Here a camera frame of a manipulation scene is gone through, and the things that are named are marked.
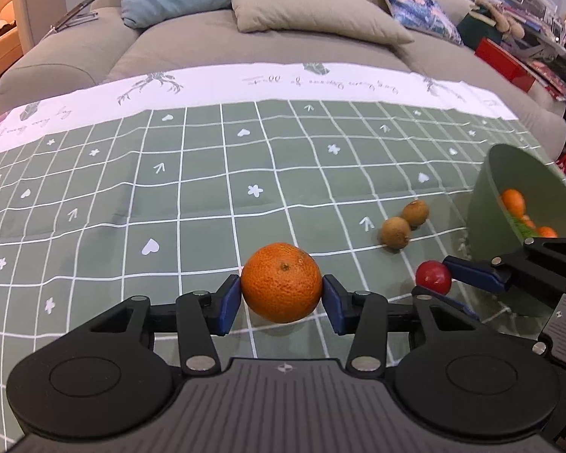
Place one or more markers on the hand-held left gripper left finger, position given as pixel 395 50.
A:
pixel 229 304

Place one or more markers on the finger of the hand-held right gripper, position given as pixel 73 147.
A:
pixel 467 309
pixel 474 273

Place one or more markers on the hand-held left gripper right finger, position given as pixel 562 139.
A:
pixel 335 304

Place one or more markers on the small red plum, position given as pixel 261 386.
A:
pixel 431 276

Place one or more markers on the orange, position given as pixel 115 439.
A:
pixel 529 222
pixel 546 232
pixel 282 283
pixel 513 200

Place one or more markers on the green colander bowl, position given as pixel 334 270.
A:
pixel 490 198

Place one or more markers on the brown kiwi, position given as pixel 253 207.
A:
pixel 415 212
pixel 396 232

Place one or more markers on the green checked tablecloth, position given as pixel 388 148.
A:
pixel 170 198

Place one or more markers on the dark green bag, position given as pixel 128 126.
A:
pixel 474 26

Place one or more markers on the beige plush toy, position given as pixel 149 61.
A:
pixel 500 16

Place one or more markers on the beige sofa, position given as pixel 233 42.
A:
pixel 170 52

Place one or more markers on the blue printed pillow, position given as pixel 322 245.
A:
pixel 417 7

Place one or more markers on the cluttered shelf of magazines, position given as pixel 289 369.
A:
pixel 533 4

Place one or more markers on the beige pillow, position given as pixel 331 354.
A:
pixel 311 14

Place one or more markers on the black folding stand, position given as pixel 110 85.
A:
pixel 73 14

